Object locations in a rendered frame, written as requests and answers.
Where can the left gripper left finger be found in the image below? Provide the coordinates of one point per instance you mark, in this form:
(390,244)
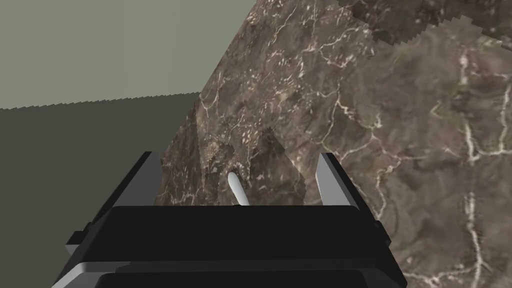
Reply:
(138,186)

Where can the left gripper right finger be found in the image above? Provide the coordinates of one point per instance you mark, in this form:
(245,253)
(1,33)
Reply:
(335,184)

